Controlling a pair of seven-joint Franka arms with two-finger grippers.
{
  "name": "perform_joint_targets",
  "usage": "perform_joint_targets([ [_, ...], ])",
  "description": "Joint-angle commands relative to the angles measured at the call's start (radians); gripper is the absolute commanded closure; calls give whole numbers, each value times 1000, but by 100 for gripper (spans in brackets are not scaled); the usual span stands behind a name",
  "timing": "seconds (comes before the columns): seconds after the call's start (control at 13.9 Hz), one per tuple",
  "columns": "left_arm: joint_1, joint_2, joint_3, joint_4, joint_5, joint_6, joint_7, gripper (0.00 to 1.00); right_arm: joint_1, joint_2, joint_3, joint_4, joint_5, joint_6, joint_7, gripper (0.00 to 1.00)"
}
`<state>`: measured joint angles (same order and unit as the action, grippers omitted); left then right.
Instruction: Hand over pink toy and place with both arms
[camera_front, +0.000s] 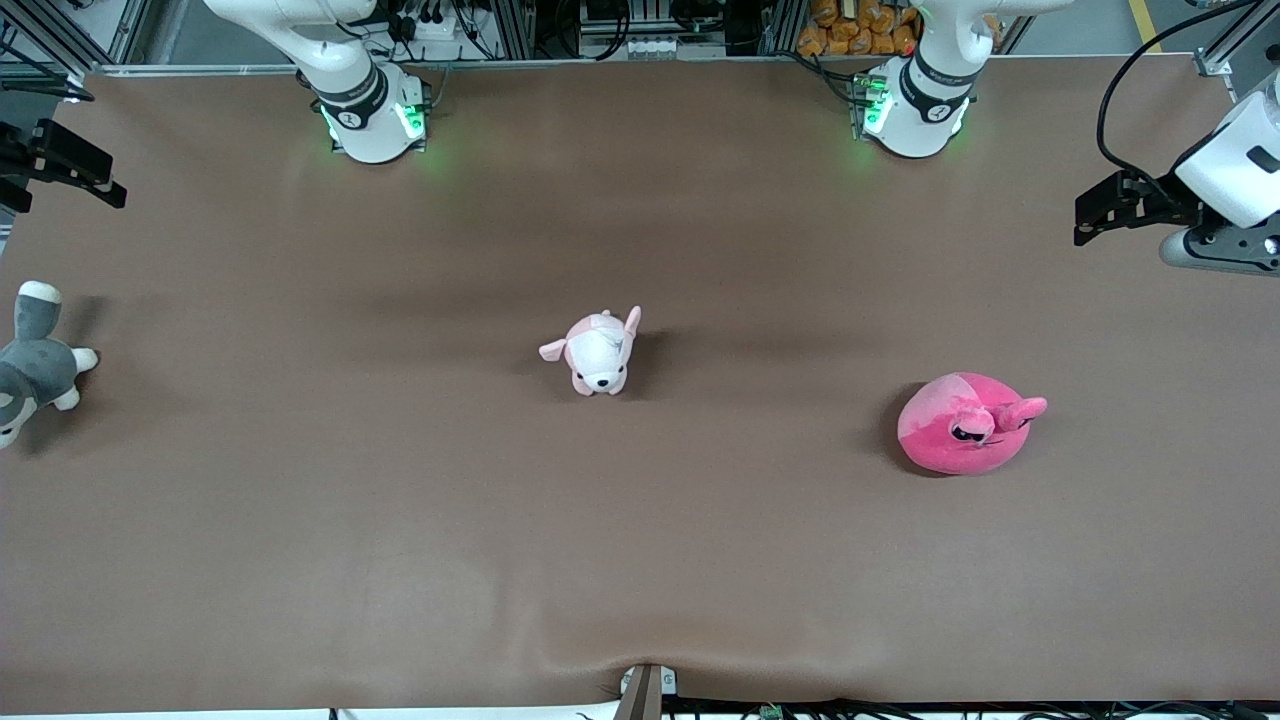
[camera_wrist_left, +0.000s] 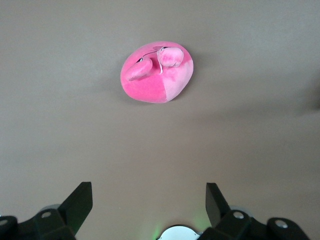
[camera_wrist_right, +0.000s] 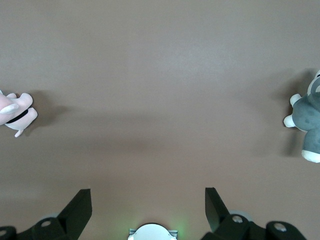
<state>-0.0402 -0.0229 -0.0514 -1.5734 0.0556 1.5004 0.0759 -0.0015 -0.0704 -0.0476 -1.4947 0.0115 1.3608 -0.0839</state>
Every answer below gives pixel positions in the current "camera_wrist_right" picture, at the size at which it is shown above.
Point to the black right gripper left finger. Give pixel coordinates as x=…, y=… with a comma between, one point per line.
x=75, y=212

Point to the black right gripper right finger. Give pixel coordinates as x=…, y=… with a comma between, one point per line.
x=216, y=212

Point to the pale pink dog plush toy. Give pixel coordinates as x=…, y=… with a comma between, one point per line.
x=22, y=117

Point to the grey white plush toy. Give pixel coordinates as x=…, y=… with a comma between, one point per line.
x=306, y=117

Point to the brown table cover mat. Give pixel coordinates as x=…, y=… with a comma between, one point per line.
x=160, y=75

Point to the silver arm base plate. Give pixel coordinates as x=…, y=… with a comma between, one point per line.
x=174, y=233

